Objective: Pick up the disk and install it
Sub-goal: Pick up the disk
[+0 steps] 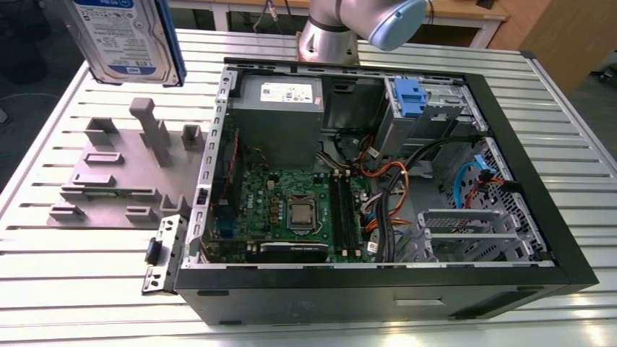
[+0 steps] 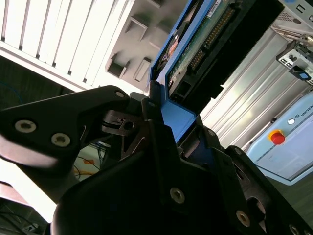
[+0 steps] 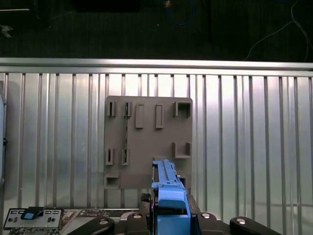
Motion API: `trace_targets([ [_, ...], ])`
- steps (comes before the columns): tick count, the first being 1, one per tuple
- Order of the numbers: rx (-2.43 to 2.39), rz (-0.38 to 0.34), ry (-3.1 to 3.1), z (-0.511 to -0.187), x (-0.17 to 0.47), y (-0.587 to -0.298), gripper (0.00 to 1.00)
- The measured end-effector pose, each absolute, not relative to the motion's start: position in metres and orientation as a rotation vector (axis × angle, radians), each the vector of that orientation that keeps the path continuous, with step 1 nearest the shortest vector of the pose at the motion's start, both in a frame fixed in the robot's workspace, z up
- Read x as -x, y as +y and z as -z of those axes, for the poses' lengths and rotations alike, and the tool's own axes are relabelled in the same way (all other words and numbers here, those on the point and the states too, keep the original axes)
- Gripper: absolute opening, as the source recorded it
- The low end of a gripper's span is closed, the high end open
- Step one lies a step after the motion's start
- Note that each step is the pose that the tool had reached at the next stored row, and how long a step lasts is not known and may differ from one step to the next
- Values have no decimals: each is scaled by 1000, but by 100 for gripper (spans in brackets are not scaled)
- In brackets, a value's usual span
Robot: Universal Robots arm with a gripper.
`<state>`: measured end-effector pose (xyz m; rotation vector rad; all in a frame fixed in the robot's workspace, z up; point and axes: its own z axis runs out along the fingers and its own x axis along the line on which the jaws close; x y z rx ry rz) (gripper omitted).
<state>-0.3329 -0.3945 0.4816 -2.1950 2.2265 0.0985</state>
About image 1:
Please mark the grey power supply unit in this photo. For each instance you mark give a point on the grey power supply unit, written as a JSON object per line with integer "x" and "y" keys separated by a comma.
{"x": 275, "y": 130}

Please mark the green motherboard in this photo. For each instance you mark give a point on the green motherboard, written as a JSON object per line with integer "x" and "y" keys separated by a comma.
{"x": 263, "y": 180}

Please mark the brown wooden cabinet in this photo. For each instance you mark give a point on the brown wooden cabinet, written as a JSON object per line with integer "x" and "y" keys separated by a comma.
{"x": 570, "y": 36}

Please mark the hard disk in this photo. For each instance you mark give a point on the hard disk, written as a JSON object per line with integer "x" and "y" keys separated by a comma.
{"x": 121, "y": 43}

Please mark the black open PC case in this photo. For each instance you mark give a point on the black open PC case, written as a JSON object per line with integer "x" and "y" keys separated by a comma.
{"x": 338, "y": 296}

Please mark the metal disk bay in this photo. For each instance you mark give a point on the metal disk bay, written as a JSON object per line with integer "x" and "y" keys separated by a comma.
{"x": 472, "y": 236}

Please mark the green RAM stick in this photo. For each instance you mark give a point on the green RAM stick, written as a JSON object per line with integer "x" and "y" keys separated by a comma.
{"x": 106, "y": 194}

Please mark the wooden desk white frame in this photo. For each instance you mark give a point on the wooden desk white frame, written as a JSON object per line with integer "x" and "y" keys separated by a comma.
{"x": 482, "y": 16}

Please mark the blue VGA port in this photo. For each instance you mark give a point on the blue VGA port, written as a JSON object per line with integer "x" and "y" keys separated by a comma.
{"x": 154, "y": 253}

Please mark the grey parts rack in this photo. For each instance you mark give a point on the grey parts rack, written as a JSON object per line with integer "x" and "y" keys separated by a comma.
{"x": 135, "y": 180}

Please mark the silver CPU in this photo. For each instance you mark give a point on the silver CPU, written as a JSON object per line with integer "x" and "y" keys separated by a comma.
{"x": 302, "y": 213}

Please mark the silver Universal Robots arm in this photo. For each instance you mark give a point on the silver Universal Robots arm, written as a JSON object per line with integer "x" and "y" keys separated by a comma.
{"x": 332, "y": 43}

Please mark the metal slot retention bracket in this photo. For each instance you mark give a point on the metal slot retention bracket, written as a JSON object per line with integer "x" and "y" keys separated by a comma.
{"x": 170, "y": 235}

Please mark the black CPU socket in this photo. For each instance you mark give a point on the black CPU socket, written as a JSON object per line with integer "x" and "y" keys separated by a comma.
{"x": 300, "y": 198}

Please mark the black graphics card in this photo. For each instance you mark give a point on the black graphics card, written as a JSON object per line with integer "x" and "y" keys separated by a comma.
{"x": 290, "y": 254}

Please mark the metal optical drive cage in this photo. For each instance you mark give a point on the metal optical drive cage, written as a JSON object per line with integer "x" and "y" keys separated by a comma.
{"x": 410, "y": 130}

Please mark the black RAM slot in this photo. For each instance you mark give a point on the black RAM slot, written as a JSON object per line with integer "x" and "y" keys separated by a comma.
{"x": 342, "y": 213}
{"x": 336, "y": 213}
{"x": 348, "y": 213}
{"x": 354, "y": 213}

